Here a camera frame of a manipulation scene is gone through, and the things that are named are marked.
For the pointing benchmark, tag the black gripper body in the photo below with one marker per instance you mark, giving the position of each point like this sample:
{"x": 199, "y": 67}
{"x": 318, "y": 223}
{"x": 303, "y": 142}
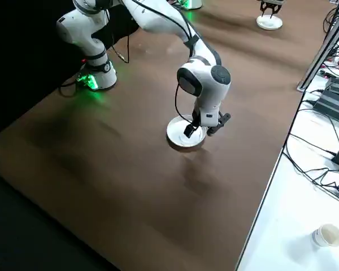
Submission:
{"x": 272, "y": 1}
{"x": 196, "y": 113}

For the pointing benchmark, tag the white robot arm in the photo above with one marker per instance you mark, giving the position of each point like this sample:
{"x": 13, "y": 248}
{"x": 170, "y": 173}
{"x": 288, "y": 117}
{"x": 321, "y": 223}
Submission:
{"x": 158, "y": 19}

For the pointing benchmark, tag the plain white round plate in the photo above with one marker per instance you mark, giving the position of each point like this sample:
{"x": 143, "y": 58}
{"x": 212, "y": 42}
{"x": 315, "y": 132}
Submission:
{"x": 269, "y": 25}

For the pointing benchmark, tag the grey electronics box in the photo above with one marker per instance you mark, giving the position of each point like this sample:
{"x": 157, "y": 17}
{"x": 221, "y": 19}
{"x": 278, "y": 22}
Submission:
{"x": 336, "y": 98}

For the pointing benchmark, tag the white paper cup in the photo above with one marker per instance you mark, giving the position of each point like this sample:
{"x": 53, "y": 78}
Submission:
{"x": 327, "y": 235}

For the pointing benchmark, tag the aluminium frame post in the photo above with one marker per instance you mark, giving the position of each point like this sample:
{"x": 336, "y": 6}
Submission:
{"x": 325, "y": 48}

